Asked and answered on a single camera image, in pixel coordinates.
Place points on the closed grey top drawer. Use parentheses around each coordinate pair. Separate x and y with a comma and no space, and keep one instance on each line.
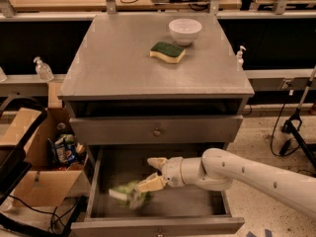
(130,131)

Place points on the white pump bottle right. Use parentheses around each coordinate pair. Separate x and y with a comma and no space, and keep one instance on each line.
(239,56)

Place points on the white ceramic bowl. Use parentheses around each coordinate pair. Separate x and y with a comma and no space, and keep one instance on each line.
(184,31)

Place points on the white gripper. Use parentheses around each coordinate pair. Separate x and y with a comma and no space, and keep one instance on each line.
(173,171)

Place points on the black stand with cables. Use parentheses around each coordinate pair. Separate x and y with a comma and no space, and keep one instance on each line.
(292,126)

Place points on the green and yellow sponge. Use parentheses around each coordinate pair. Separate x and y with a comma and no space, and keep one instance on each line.
(168,52)

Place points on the green jalapeno chip bag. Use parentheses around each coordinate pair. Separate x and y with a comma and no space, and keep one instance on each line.
(127,195)

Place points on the open grey middle drawer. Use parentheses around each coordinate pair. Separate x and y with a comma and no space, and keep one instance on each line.
(187,211)

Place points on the blue snack bag in box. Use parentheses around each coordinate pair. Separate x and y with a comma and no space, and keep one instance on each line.
(63,150)

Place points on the clear sanitizer bottle left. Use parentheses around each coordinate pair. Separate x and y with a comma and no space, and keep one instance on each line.
(43,70)

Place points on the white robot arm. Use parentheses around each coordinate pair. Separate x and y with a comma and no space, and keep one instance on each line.
(216,169)

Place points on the grey wooden drawer cabinet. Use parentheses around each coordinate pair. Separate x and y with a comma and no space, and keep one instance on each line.
(113,75)

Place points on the cardboard box with snacks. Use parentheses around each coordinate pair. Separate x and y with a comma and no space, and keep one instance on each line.
(48,184)

